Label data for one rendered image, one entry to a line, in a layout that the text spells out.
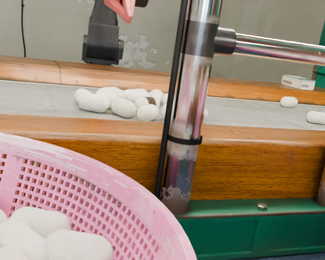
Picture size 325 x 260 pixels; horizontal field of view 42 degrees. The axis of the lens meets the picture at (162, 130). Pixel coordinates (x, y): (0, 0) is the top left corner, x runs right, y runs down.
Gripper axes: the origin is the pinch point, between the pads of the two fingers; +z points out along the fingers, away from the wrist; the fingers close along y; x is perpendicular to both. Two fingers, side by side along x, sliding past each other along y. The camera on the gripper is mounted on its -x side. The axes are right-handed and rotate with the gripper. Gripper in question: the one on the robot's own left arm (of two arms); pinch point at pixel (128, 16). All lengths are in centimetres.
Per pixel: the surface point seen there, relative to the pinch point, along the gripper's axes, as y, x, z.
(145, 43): 71, 139, -143
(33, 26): 2, 134, -140
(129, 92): -1.4, 1.2, 13.2
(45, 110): -12.4, -1.1, 18.6
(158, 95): 2.8, 1.7, 13.0
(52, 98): -10.8, 3.3, 13.5
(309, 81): 39.1, 8.9, 0.7
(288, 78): 37.1, 11.6, -2.3
